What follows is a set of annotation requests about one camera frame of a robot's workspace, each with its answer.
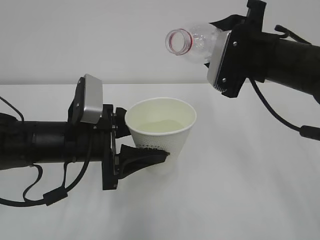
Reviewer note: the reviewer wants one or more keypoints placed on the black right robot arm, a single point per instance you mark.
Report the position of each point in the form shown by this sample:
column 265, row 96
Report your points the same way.
column 286, row 59

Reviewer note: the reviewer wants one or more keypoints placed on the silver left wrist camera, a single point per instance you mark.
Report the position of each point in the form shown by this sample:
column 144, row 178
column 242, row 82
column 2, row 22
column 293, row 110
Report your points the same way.
column 87, row 104

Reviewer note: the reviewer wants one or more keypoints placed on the white paper cup green logo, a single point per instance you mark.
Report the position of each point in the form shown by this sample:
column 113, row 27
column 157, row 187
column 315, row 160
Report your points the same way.
column 161, row 123

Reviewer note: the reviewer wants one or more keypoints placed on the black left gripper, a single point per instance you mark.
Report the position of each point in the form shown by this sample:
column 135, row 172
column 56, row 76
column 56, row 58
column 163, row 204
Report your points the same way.
column 131, row 159

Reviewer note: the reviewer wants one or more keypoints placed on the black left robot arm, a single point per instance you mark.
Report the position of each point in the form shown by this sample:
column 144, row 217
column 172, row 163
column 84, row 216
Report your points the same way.
column 25, row 143

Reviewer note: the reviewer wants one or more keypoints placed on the clear water bottle red label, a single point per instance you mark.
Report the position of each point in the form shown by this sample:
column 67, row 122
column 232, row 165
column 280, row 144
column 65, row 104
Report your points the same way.
column 193, row 42

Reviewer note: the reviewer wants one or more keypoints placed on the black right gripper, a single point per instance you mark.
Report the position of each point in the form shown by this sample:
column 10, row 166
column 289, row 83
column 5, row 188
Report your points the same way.
column 238, row 58

